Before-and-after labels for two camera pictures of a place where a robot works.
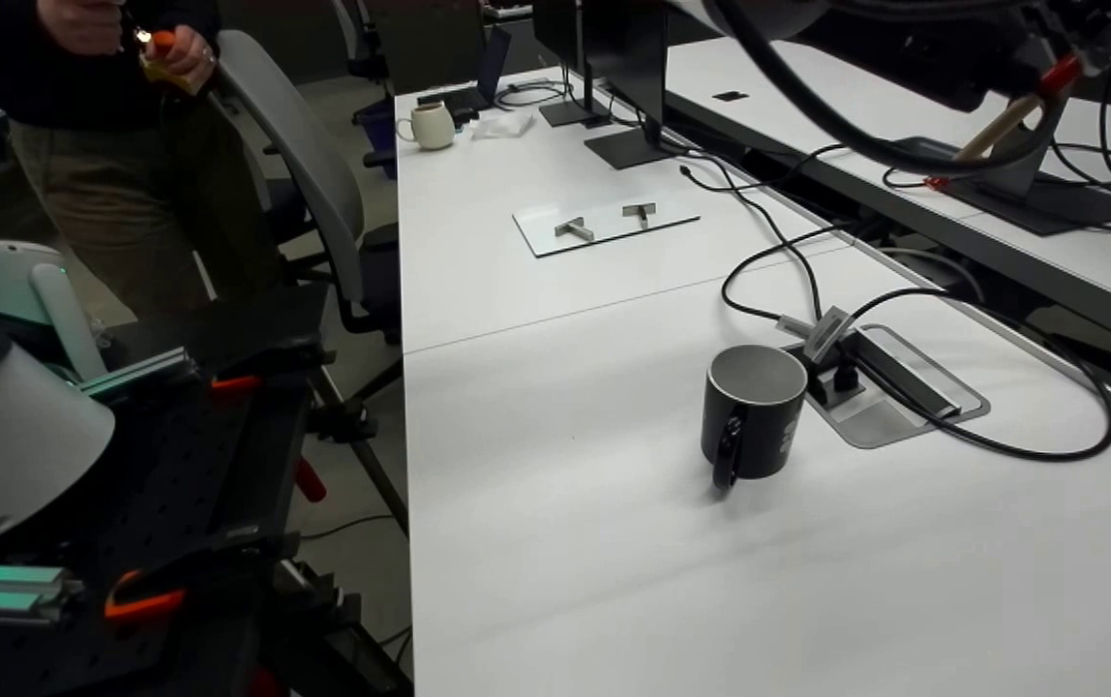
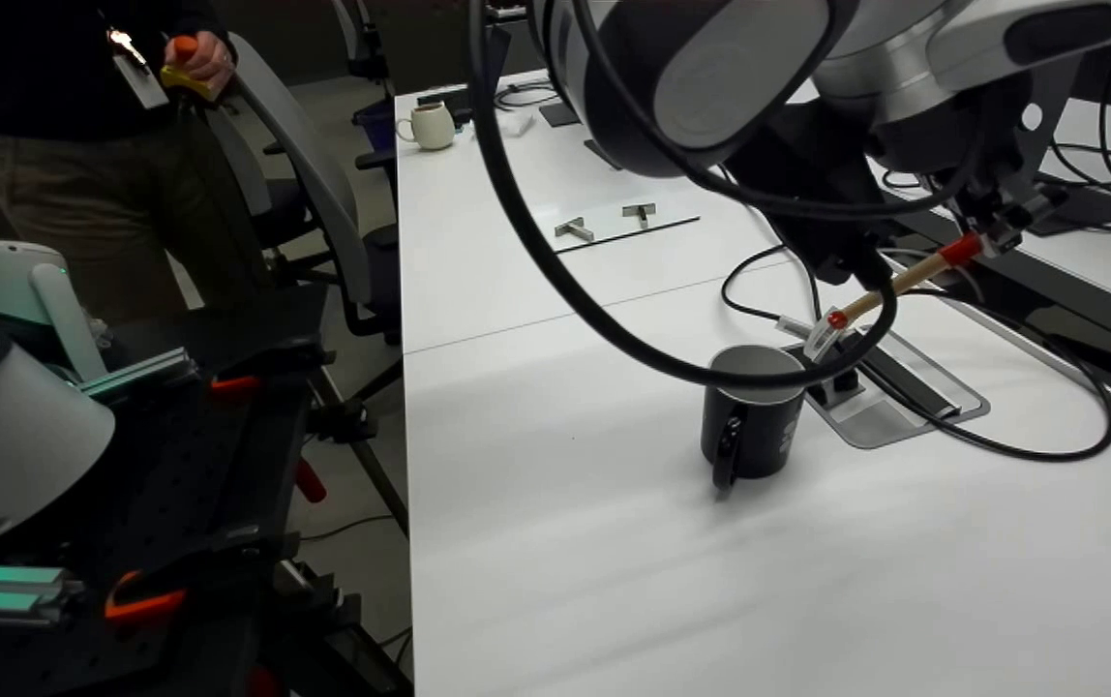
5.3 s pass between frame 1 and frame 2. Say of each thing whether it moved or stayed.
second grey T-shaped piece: stayed
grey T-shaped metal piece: stayed
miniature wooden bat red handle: moved
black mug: stayed
